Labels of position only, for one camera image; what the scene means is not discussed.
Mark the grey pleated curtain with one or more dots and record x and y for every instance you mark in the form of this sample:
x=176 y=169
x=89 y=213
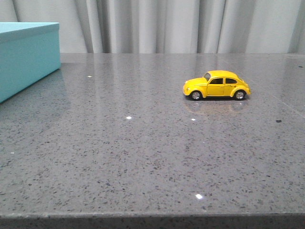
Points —
x=168 y=26

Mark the yellow toy beetle car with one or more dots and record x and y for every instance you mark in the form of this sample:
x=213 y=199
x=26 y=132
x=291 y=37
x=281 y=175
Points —
x=217 y=83

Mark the light blue storage box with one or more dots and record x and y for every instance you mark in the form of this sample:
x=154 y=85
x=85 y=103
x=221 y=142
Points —
x=29 y=51

